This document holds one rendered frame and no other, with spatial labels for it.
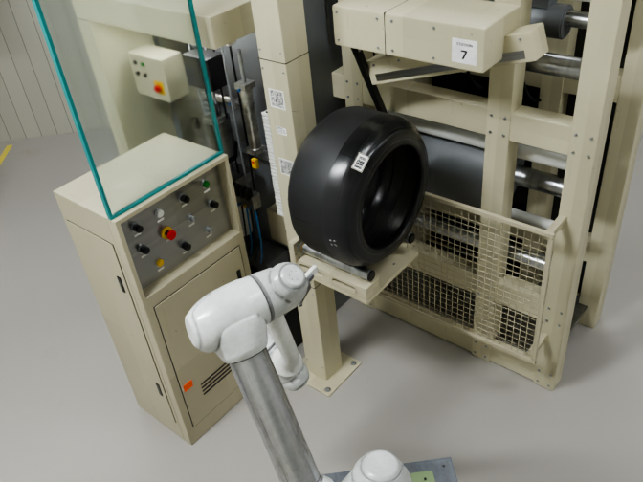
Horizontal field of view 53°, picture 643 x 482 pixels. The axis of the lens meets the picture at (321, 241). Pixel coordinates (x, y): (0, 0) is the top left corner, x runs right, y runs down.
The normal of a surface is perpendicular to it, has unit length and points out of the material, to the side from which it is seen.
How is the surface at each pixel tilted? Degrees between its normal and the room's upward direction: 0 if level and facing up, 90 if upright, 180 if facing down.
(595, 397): 0
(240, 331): 62
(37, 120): 90
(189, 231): 90
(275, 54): 90
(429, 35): 90
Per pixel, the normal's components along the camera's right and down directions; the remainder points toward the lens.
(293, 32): 0.77, 0.32
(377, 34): -0.63, 0.51
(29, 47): 0.09, 0.59
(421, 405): -0.09, -0.80
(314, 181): -0.58, 0.01
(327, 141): -0.38, -0.46
